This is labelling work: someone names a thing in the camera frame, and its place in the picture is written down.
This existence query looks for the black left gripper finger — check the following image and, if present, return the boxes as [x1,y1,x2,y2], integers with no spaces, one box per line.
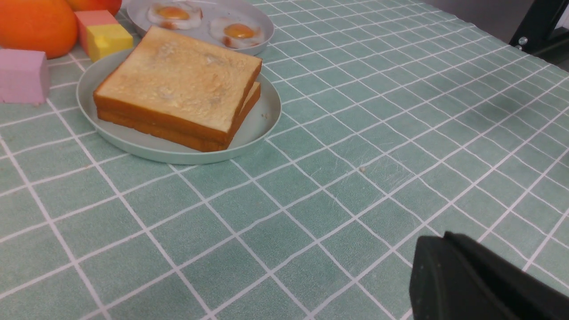
[409,231,569,320]

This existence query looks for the toast bread slice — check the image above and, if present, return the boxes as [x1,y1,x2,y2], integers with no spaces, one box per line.
[93,26,263,144]
[94,82,261,152]

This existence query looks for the green checkered tablecloth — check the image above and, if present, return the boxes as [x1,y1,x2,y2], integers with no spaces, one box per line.
[0,0,568,320]

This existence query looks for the mint green center plate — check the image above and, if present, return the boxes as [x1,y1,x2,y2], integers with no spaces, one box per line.
[76,49,282,165]

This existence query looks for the front right fried egg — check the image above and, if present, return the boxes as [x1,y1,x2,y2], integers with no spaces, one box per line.
[209,16,265,49]

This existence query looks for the fried egg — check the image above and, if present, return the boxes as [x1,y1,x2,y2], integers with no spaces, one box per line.
[209,16,265,49]
[146,0,203,30]

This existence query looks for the back left fried egg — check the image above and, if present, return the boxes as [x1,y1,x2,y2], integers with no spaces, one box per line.
[146,0,203,30]

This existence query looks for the yellow foam cube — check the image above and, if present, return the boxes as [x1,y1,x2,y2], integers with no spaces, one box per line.
[87,24,133,62]

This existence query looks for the salmon pink foam cube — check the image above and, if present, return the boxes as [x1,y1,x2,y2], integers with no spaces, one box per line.
[74,10,118,56]

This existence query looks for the orange fruit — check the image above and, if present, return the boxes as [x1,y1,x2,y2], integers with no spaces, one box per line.
[0,0,79,59]

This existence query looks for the black metal stand frame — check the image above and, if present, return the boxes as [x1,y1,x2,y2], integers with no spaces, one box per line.
[509,0,569,65]

